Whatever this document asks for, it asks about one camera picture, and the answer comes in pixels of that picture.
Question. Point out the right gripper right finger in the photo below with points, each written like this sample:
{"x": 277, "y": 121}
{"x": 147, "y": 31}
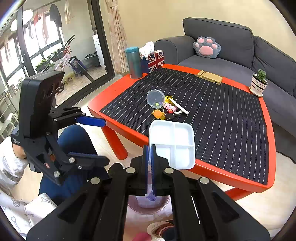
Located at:
{"x": 167, "y": 181}

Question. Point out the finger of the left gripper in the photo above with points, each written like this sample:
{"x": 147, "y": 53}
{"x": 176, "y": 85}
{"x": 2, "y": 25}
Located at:
{"x": 87, "y": 161}
{"x": 91, "y": 121}

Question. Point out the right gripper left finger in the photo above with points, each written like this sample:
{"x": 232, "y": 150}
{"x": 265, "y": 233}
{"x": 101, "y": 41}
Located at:
{"x": 129, "y": 181}

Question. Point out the white divided plastic tray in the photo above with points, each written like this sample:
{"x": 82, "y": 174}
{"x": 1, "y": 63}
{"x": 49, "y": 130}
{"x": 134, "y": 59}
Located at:
{"x": 175, "y": 142}

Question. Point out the small black object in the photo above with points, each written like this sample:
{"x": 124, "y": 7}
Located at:
{"x": 169, "y": 116}

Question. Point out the orange turtle toy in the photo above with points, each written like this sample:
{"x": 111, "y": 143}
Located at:
{"x": 158, "y": 114}

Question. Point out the clear round plastic container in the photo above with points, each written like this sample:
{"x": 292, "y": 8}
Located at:
{"x": 155, "y": 98}

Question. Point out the purple trash bin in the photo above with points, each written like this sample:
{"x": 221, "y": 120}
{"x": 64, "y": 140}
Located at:
{"x": 143, "y": 205}

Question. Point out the person left hand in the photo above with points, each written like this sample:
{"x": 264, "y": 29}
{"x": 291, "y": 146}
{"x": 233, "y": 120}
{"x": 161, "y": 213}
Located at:
{"x": 17, "y": 158}

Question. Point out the pink bicycle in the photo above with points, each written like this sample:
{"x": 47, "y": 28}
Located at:
{"x": 63, "y": 55}

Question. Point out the red table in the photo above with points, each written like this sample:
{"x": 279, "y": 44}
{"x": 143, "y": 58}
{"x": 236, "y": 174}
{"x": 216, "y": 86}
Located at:
{"x": 240, "y": 187}

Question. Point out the teal thermos bottle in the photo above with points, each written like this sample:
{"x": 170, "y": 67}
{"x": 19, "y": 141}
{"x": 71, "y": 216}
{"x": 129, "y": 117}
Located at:
{"x": 134, "y": 64}

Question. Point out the black striped table mat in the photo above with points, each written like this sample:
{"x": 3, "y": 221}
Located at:
{"x": 229, "y": 125}

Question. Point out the union jack tissue box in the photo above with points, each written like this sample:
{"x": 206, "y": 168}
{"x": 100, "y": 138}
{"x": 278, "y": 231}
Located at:
{"x": 152, "y": 61}

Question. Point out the beige curtain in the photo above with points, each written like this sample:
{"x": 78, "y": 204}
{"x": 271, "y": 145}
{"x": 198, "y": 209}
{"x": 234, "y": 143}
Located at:
{"x": 118, "y": 37}

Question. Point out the wooden block stand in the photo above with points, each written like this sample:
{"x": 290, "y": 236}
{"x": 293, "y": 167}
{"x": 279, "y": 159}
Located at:
{"x": 205, "y": 75}

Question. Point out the potted cactus striped pot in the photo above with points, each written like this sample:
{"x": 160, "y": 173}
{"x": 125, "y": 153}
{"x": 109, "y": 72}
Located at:
{"x": 258, "y": 83}

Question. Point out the paw shaped cushion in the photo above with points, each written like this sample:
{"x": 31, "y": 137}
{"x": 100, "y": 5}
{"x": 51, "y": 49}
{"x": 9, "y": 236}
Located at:
{"x": 207, "y": 47}

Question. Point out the dark grey sofa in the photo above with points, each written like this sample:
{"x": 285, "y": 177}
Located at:
{"x": 242, "y": 55}

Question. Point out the pink pig toy keychain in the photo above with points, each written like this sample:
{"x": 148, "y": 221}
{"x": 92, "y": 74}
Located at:
{"x": 170, "y": 108}

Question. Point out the yellow toy keychain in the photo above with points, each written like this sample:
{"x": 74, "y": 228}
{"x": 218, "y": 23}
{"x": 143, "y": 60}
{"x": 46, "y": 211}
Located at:
{"x": 169, "y": 99}

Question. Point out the black sliding door frame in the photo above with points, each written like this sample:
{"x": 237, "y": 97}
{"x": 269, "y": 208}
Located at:
{"x": 9, "y": 8}

